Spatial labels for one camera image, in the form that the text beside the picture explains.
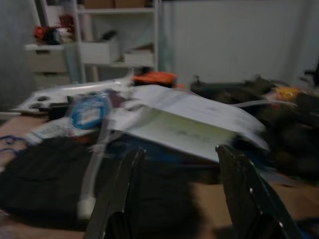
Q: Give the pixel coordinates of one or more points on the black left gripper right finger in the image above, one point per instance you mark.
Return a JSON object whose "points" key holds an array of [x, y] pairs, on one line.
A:
{"points": [[249, 194]]}

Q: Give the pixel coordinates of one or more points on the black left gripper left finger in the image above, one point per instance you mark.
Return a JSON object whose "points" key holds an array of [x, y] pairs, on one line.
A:
{"points": [[117, 194]]}

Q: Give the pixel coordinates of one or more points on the white plastic tube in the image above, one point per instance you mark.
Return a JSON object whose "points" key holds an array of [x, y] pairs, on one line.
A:
{"points": [[96, 159]]}

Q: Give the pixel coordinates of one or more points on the black cloth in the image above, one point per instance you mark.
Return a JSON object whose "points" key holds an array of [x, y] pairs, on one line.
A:
{"points": [[49, 179]]}

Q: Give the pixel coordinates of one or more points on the dark green bag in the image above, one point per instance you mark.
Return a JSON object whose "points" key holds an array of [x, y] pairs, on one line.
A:
{"points": [[274, 112]]}

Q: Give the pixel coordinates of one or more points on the blue plastic packet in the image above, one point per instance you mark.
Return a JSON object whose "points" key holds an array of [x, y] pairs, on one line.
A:
{"points": [[87, 112]]}

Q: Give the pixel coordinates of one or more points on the large white paper sheet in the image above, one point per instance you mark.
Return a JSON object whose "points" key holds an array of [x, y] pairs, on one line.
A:
{"points": [[189, 124]]}

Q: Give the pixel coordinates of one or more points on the white remote control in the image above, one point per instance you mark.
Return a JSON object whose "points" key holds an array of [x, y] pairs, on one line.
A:
{"points": [[47, 132]]}

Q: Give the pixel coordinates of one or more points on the yellow snack packet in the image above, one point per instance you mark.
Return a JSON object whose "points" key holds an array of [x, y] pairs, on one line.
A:
{"points": [[286, 92]]}

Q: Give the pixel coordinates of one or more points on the white panel with round holes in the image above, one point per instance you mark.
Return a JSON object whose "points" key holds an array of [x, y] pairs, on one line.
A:
{"points": [[64, 95]]}

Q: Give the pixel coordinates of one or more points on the orange and black bag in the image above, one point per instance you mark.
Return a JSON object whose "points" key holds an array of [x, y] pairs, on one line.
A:
{"points": [[154, 77]]}

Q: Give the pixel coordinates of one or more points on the white storage box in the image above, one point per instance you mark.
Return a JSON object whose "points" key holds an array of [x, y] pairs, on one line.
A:
{"points": [[98, 52]]}

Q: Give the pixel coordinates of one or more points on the beige drawer cabinet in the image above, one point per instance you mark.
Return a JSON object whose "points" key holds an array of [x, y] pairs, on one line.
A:
{"points": [[48, 64]]}

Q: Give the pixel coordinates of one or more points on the white shelf unit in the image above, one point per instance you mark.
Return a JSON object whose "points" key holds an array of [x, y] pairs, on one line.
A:
{"points": [[117, 35]]}

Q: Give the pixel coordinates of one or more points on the red and black clutter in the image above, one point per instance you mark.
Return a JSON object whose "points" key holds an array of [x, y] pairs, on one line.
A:
{"points": [[53, 32]]}

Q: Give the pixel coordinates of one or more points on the brown cardboard box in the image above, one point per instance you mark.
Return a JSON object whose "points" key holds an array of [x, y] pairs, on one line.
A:
{"points": [[113, 3]]}

